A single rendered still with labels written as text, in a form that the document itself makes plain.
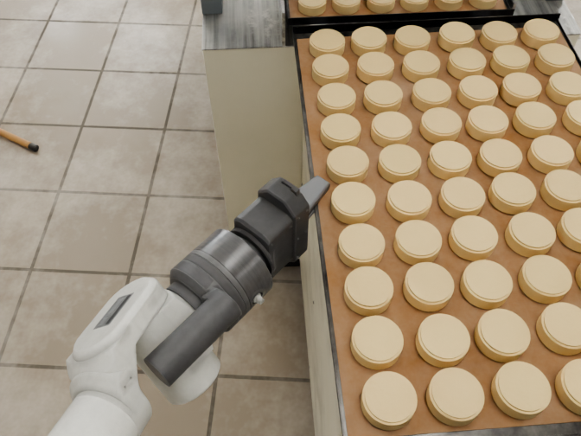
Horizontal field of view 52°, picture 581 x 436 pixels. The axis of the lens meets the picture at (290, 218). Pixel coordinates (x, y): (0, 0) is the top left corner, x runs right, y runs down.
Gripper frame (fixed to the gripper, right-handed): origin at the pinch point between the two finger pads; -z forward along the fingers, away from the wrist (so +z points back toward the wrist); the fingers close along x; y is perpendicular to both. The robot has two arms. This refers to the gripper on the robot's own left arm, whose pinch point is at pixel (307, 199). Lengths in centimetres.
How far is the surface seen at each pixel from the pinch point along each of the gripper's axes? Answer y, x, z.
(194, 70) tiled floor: 121, -100, -80
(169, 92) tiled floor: 119, -100, -65
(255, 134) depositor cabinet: 38, -39, -30
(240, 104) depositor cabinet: 40, -30, -28
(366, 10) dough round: 24, -10, -45
